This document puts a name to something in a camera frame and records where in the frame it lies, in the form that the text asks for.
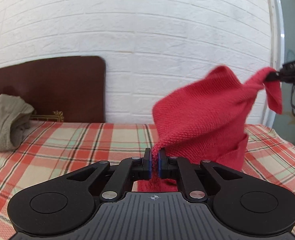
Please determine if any red knitted sweater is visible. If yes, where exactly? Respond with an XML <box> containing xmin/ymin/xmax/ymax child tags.
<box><xmin>136</xmin><ymin>65</ymin><xmax>283</xmax><ymax>193</ymax></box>

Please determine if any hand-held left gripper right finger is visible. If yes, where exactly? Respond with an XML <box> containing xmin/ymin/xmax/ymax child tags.
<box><xmin>157</xmin><ymin>148</ymin><xmax>241</xmax><ymax>202</ymax></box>

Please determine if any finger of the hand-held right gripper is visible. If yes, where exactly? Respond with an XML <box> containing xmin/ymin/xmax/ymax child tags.
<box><xmin>264</xmin><ymin>70</ymin><xmax>285</xmax><ymax>82</ymax></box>

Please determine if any plaid bed sheet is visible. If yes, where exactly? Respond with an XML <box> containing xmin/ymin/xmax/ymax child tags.
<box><xmin>0</xmin><ymin>120</ymin><xmax>295</xmax><ymax>240</ymax></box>

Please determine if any white door frame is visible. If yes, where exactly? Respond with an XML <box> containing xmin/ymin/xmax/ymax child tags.
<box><xmin>262</xmin><ymin>0</ymin><xmax>288</xmax><ymax>132</ymax></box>

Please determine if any brown headboard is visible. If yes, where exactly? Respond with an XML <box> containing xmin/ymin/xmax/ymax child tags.
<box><xmin>0</xmin><ymin>56</ymin><xmax>107</xmax><ymax>124</ymax></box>

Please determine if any olive grey garment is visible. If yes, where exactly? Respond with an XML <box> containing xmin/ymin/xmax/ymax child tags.
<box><xmin>0</xmin><ymin>94</ymin><xmax>36</xmax><ymax>152</ymax></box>

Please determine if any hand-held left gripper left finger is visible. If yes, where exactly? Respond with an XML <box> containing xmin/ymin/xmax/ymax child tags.
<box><xmin>67</xmin><ymin>148</ymin><xmax>153</xmax><ymax>202</ymax></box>

